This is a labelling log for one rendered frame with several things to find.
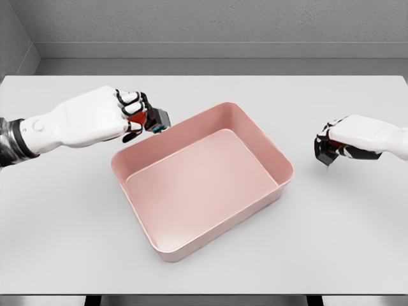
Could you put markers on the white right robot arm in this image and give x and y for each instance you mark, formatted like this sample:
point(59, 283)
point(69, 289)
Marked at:
point(401, 143)

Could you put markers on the red black industrial switch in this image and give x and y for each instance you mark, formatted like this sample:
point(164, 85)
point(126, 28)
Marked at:
point(331, 152)
point(157, 119)

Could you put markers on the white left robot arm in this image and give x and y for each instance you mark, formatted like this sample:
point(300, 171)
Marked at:
point(38, 130)

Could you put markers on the pink rectangular basket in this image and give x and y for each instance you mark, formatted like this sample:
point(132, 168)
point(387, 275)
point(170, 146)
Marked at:
point(204, 178)

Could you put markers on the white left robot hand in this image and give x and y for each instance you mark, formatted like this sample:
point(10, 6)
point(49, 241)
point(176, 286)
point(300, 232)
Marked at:
point(95, 114)

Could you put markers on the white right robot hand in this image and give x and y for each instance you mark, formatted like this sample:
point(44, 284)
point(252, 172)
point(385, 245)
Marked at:
point(354, 134)

